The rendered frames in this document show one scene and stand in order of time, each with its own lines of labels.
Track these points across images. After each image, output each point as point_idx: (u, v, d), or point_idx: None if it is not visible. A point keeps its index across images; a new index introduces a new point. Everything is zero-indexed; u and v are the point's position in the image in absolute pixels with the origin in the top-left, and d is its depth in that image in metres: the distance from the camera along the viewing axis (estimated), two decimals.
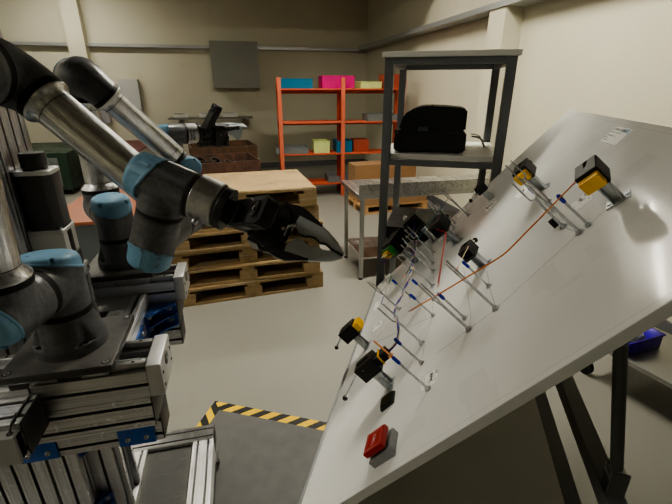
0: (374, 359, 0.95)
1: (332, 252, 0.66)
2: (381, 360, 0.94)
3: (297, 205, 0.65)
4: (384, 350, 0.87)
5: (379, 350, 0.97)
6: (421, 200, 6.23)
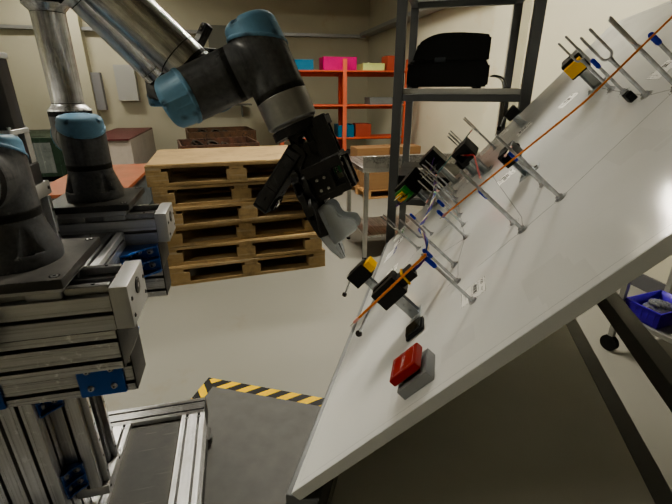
0: (397, 278, 0.75)
1: (340, 246, 0.65)
2: (405, 279, 0.74)
3: (303, 210, 0.59)
4: (398, 281, 0.63)
5: (402, 269, 0.77)
6: None
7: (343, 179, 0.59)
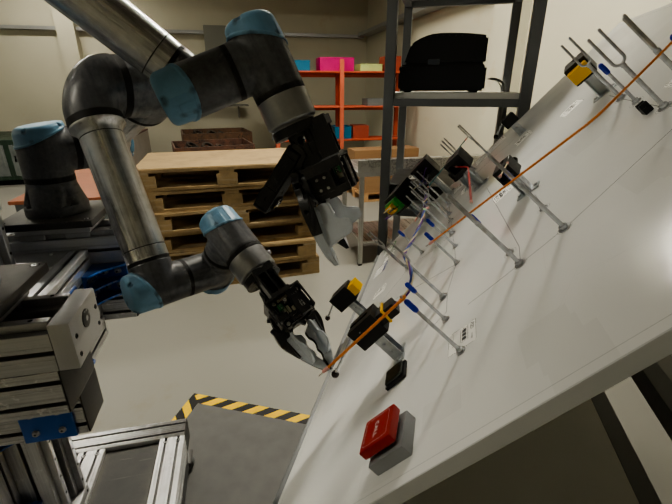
0: (377, 315, 0.65)
1: (344, 239, 0.68)
2: (386, 316, 0.65)
3: (298, 203, 0.58)
4: (373, 326, 0.53)
5: (383, 303, 0.68)
6: None
7: (343, 179, 0.59)
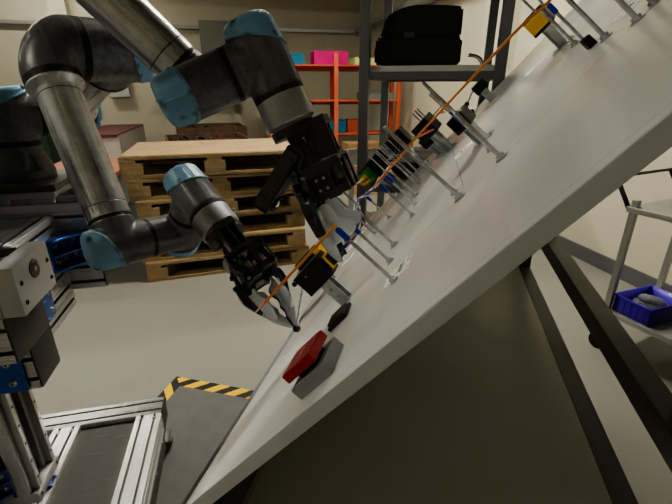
0: (319, 261, 0.64)
1: (342, 244, 0.66)
2: (328, 262, 0.64)
3: (300, 208, 0.59)
4: (306, 257, 0.53)
5: None
6: None
7: (342, 179, 0.59)
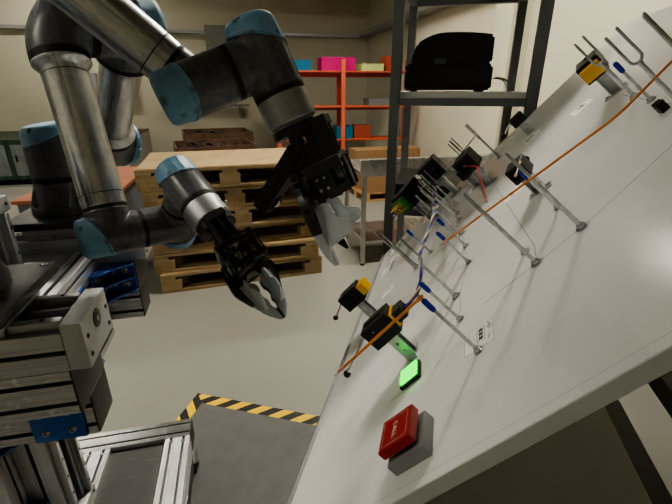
0: None
1: (344, 239, 0.68)
2: None
3: (298, 203, 0.58)
4: (390, 326, 0.53)
5: (392, 306, 0.68)
6: None
7: (343, 179, 0.59)
